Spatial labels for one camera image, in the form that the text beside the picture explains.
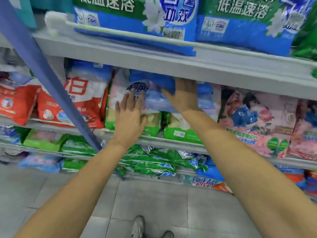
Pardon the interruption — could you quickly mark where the person's left hand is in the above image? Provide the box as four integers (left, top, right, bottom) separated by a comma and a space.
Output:
113, 89, 149, 148

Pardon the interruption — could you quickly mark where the person's right hand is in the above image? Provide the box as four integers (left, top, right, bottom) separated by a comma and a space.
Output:
162, 78, 201, 114

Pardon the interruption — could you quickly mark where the pink blue OMO bag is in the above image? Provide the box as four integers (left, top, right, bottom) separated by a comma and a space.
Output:
128, 69, 216, 113

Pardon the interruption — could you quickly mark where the grey blue-framed shelf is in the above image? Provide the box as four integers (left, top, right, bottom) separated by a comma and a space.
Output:
0, 0, 317, 196

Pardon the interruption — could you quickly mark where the blue bird-print detergent bag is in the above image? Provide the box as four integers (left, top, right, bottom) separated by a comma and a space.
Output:
72, 0, 199, 57

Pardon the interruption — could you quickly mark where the green blue detergent bag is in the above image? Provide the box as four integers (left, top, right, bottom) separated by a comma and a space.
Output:
0, 125, 31, 145

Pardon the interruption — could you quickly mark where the person's left forearm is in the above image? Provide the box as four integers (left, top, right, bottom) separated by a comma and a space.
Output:
14, 141, 135, 238

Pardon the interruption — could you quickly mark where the person's right forearm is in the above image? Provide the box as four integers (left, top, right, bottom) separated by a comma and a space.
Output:
182, 109, 317, 238

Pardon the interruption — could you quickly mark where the person's left grey shoe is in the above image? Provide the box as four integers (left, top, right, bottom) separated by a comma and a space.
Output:
130, 215, 146, 238

